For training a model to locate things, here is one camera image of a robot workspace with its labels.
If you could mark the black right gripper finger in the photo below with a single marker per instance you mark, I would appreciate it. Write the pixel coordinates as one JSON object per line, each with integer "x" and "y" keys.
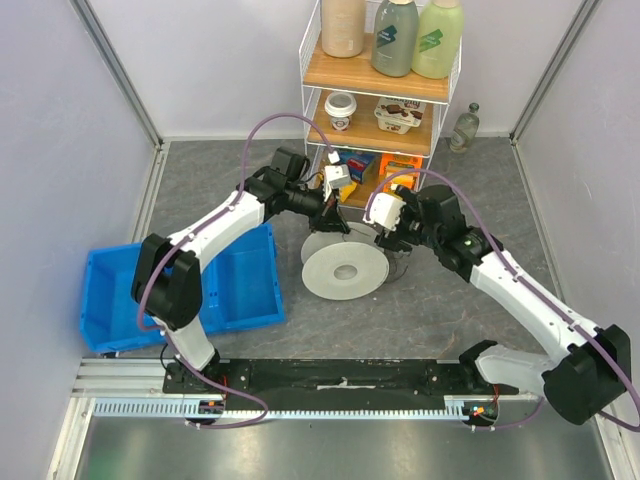
{"x": 401, "y": 247}
{"x": 385, "y": 242}

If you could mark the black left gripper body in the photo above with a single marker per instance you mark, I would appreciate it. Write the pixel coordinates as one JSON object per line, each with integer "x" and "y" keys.
{"x": 324, "y": 214}

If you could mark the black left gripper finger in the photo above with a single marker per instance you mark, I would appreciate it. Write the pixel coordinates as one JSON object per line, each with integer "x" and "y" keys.
{"x": 339, "y": 223}
{"x": 320, "y": 224}

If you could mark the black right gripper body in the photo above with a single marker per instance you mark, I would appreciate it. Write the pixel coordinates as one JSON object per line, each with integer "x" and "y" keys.
{"x": 398, "y": 237}

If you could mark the grey plastic cable spool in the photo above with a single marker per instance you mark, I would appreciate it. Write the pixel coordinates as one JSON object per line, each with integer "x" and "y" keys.
{"x": 342, "y": 267}

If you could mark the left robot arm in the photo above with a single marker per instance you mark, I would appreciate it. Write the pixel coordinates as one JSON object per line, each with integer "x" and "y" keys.
{"x": 167, "y": 283}

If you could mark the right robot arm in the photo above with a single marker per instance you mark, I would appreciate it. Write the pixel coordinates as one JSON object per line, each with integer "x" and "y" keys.
{"x": 583, "y": 367}

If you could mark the yellow candy bag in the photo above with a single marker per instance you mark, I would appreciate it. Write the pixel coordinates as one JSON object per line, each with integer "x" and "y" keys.
{"x": 346, "y": 191}

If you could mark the blue snack box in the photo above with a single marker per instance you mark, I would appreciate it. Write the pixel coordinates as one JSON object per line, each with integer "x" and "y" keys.
{"x": 359, "y": 164}

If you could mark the orange snack box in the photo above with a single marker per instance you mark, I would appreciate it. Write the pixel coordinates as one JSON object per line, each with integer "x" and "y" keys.
{"x": 391, "y": 164}

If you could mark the blue plastic compartment bin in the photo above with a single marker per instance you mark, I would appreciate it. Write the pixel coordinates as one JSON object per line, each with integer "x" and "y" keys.
{"x": 241, "y": 291}

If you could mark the white yogurt cup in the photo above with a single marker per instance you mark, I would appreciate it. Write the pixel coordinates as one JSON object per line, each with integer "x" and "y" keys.
{"x": 340, "y": 106}

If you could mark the chocolate dessert tub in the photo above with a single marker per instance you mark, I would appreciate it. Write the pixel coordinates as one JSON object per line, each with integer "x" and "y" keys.
{"x": 399, "y": 115}

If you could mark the clear glass bottle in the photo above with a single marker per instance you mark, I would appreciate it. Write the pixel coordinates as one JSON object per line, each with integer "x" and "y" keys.
{"x": 465, "y": 129}

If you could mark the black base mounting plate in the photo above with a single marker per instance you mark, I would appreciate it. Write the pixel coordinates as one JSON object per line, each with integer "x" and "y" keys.
{"x": 348, "y": 384}

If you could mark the beige bottle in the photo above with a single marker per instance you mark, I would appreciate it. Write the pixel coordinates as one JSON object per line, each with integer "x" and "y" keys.
{"x": 343, "y": 27}

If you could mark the light green bottle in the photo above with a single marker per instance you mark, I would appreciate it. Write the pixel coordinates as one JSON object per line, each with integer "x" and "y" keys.
{"x": 441, "y": 24}

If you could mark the grey green bottle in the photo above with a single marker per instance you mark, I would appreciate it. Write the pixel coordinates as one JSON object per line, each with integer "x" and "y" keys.
{"x": 395, "y": 30}

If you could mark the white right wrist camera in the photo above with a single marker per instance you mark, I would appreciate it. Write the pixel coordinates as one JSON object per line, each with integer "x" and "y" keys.
{"x": 384, "y": 209}

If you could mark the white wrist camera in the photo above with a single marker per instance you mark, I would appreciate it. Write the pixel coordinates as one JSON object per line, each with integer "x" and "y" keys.
{"x": 384, "y": 209}
{"x": 336, "y": 175}

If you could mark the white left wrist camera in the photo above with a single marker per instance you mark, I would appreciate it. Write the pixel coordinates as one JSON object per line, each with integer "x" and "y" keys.
{"x": 336, "y": 175}

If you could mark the white wire shelf rack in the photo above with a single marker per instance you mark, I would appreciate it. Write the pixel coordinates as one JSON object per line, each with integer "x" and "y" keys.
{"x": 322, "y": 74}

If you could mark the grey slotted cable duct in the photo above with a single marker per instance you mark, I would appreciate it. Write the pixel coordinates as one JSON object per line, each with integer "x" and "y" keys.
{"x": 201, "y": 409}

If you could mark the left aluminium frame post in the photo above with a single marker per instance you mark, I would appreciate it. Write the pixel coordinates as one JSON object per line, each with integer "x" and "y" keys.
{"x": 107, "y": 51}

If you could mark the aluminium frame post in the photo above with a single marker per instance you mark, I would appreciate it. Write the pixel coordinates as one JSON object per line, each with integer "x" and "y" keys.
{"x": 578, "y": 24}
{"x": 107, "y": 51}

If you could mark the right aluminium frame post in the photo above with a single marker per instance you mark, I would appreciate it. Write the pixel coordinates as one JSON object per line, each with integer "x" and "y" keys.
{"x": 578, "y": 24}

